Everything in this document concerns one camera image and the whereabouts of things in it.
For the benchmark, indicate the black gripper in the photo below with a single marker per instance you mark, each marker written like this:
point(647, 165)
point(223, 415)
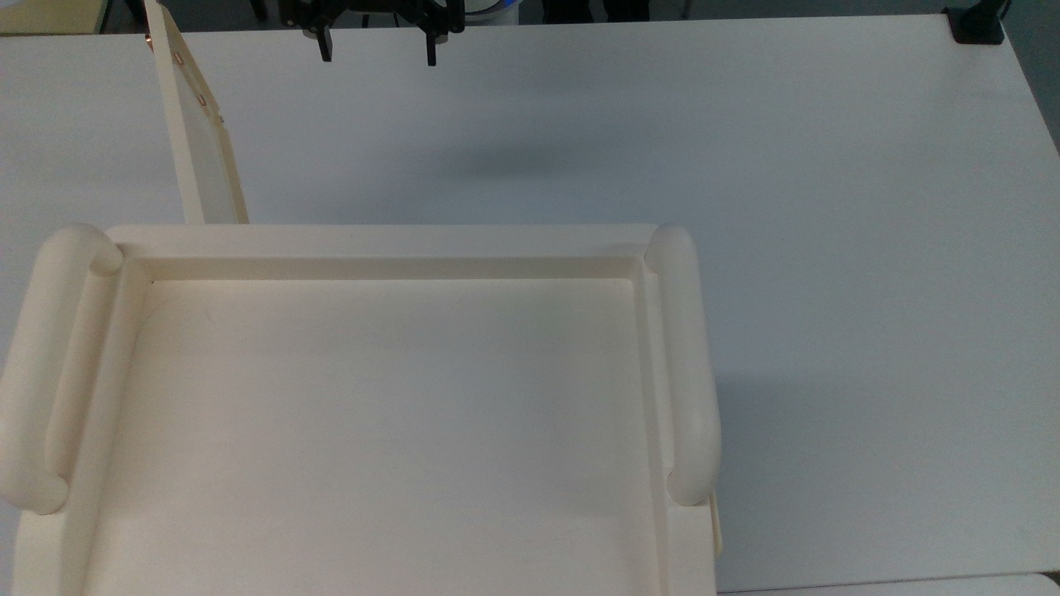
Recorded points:
point(373, 8)

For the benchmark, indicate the cream cabinet door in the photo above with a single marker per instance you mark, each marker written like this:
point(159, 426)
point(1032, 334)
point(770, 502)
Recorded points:
point(199, 141)

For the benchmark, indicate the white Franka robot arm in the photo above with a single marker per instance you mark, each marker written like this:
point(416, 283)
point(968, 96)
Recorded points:
point(493, 8)

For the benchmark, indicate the cream plastic cabinet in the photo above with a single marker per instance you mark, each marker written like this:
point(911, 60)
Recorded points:
point(373, 414)

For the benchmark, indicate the yellow wooden table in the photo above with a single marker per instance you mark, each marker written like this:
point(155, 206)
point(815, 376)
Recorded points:
point(50, 15)

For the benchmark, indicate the black table clamp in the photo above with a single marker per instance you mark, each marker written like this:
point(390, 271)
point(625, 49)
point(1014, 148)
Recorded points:
point(975, 25)

